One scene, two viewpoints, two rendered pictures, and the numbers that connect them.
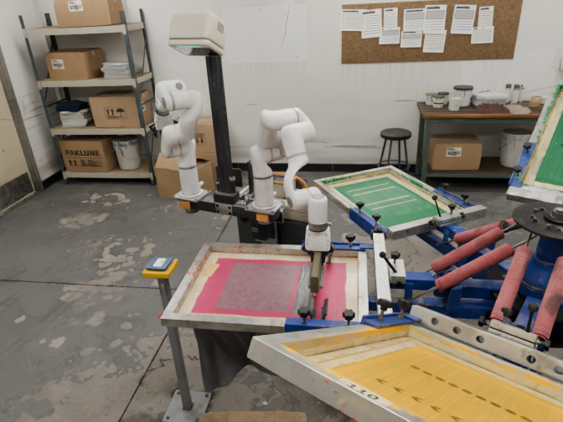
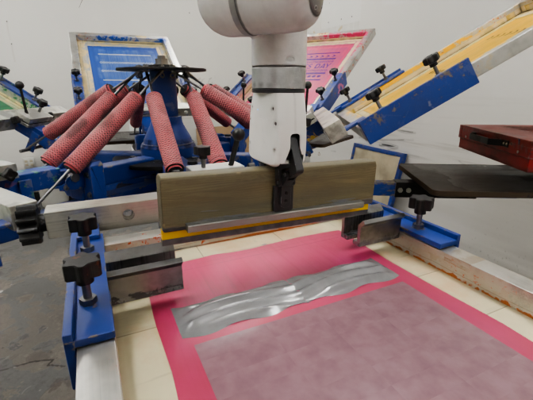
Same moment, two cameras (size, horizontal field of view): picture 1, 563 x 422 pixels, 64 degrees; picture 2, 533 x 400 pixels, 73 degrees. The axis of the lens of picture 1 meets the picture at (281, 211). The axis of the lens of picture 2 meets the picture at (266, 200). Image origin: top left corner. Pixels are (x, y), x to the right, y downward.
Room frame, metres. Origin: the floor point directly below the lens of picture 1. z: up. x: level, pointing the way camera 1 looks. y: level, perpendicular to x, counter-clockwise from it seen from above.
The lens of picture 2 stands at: (1.88, 0.28, 1.25)
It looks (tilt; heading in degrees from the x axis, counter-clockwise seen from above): 18 degrees down; 234
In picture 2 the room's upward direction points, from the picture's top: straight up
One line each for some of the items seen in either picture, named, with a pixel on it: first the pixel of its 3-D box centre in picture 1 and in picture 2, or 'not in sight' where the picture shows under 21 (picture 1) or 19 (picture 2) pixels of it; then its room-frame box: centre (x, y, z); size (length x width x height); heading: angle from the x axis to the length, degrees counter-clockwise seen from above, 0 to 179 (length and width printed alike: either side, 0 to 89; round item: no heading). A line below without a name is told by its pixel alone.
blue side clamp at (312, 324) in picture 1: (326, 329); (385, 225); (1.28, -0.14, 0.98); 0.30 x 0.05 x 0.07; 80
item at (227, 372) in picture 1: (255, 357); not in sight; (1.40, 0.14, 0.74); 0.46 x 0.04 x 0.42; 80
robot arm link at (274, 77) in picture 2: (319, 223); (276, 78); (1.56, -0.15, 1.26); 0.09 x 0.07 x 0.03; 80
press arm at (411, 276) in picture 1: (410, 280); not in sight; (1.50, -0.51, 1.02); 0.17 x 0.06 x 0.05; 80
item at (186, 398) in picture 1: (175, 342); not in sight; (1.81, 0.59, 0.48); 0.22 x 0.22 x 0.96; 80
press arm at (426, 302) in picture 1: (376, 303); not in sight; (1.52, -0.38, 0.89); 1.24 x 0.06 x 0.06; 80
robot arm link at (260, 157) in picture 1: (263, 160); not in sight; (2.03, 0.07, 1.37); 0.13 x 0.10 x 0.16; 115
